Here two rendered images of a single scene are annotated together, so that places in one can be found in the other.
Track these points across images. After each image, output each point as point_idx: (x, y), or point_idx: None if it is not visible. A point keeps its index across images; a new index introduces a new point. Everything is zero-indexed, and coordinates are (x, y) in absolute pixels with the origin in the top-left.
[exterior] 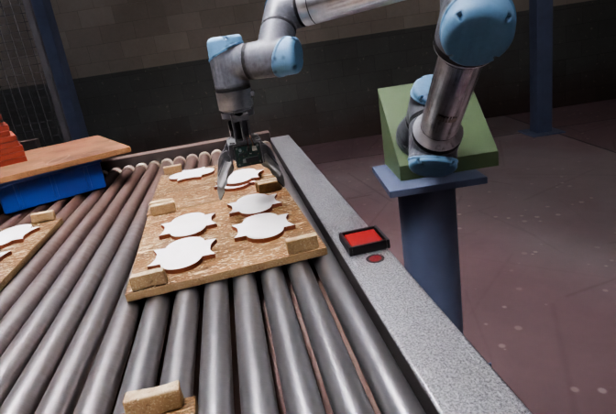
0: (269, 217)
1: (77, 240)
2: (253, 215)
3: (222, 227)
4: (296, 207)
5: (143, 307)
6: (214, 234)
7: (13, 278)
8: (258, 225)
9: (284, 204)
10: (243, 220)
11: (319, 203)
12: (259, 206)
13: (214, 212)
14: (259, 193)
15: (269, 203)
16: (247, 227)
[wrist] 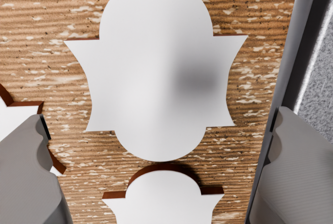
0: (182, 197)
1: None
2: (150, 175)
3: (79, 174)
4: (256, 146)
5: None
6: (69, 198)
7: None
8: (157, 221)
9: (239, 114)
10: (126, 159)
11: (323, 87)
12: (172, 128)
13: (34, 106)
14: None
15: (200, 121)
16: (136, 220)
